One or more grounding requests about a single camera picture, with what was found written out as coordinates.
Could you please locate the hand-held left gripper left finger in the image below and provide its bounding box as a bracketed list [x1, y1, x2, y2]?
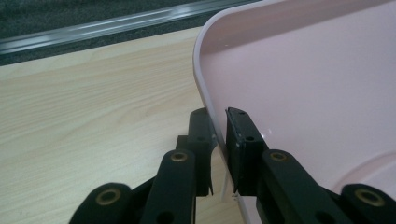
[176, 106, 219, 198]

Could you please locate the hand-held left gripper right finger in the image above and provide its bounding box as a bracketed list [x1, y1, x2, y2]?
[225, 106, 270, 197]

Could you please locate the metal floor rail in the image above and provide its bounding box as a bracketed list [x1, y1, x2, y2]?
[0, 0, 262, 56]

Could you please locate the pink storage box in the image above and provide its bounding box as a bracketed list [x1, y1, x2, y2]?
[191, 0, 396, 224]

